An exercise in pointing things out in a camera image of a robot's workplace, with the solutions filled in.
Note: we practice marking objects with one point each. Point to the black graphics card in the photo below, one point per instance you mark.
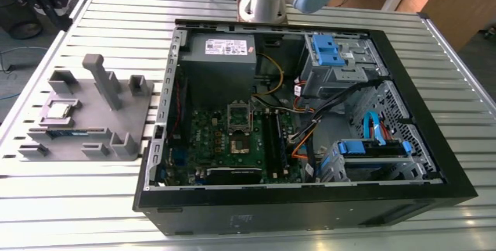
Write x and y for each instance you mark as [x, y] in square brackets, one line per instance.
[232, 177]

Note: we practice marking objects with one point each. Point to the black RAM slot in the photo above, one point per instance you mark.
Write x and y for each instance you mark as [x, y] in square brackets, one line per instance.
[268, 143]
[277, 143]
[273, 143]

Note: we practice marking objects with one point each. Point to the wooden cabinet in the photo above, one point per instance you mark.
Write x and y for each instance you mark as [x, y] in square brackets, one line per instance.
[464, 1]

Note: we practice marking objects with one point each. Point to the short blue expansion slot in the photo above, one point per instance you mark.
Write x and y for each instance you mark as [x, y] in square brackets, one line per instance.
[179, 158]

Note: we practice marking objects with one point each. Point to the metal locking lever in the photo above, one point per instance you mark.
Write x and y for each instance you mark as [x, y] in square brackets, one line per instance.
[252, 121]

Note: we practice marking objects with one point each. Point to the black PC case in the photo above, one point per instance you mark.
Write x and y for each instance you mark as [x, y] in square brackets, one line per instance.
[271, 213]

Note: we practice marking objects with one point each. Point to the metal drive cage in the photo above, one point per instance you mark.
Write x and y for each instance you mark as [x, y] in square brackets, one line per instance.
[348, 73]
[387, 161]

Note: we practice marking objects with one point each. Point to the grey power supply unit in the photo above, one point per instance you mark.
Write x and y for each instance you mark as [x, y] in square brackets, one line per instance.
[220, 73]

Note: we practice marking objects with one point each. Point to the grey parts rack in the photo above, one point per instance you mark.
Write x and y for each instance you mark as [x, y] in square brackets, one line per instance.
[128, 123]

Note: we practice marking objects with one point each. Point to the hard disk in blue carrier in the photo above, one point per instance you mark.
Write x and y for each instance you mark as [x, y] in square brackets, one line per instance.
[351, 147]

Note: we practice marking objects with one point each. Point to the blue RAM stick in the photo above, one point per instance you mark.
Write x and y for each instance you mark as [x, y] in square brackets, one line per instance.
[65, 132]

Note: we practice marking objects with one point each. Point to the silver CPU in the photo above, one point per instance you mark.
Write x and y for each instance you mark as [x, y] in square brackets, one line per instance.
[60, 110]

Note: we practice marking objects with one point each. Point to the green motherboard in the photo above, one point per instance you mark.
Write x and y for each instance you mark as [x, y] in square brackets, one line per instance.
[205, 129]

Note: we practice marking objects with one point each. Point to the blue drive bay bracket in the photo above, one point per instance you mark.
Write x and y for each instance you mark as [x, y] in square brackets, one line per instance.
[323, 50]

